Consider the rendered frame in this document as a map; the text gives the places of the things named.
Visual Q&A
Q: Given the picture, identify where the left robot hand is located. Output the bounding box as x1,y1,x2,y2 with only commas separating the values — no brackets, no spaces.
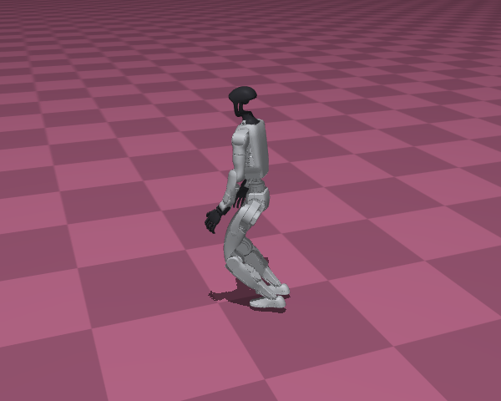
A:
205,205,230,234

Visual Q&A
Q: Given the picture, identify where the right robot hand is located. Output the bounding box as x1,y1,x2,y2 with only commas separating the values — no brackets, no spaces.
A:
233,180,249,208

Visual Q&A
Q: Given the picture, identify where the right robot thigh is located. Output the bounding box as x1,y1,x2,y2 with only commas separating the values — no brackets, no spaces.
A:
236,201,253,256

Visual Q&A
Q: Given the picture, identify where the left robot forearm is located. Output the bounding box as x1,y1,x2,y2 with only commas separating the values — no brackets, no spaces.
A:
219,170,240,211

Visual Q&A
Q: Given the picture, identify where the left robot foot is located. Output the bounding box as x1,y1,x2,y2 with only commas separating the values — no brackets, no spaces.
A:
250,294,286,308

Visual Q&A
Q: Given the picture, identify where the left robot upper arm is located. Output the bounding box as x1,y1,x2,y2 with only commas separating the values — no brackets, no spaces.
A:
231,129,250,182

